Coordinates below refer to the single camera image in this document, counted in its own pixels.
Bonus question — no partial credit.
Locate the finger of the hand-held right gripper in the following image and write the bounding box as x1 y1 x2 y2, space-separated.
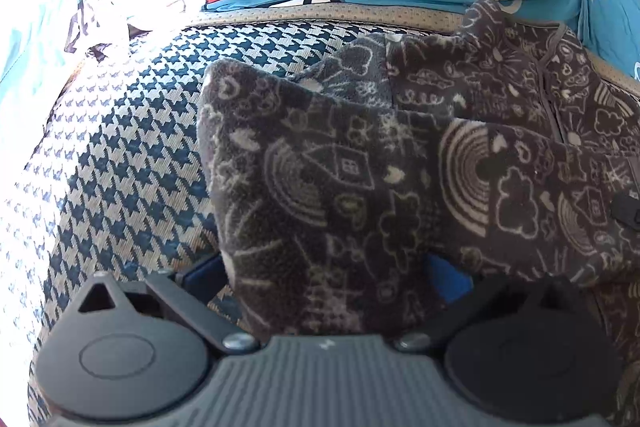
611 193 640 230

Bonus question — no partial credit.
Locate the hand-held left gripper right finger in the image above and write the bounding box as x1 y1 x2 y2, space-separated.
395 254 576 353

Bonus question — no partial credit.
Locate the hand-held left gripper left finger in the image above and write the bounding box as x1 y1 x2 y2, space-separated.
77 254 259 354

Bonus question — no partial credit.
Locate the grey patterned fleece jacket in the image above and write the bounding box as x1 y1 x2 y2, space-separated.
197 0 640 427

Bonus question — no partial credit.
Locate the houndstooth sofa seat cover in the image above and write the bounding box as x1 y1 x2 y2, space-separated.
0 2 640 427

